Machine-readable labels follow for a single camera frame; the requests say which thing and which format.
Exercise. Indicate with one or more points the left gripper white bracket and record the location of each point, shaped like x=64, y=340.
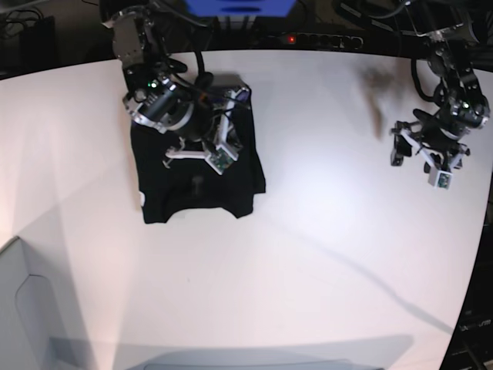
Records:
x=442, y=154

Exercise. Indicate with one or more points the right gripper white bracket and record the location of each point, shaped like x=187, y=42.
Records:
x=210, y=134

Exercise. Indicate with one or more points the black T-shirt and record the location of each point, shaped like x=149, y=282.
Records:
x=193, y=184

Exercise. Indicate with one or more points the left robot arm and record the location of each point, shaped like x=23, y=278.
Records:
x=462, y=106

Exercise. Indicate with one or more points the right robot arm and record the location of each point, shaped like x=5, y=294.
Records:
x=157, y=94

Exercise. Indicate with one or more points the white garment label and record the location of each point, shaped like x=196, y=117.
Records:
x=142, y=199

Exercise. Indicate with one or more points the blue box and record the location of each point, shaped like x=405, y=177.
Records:
x=267, y=8

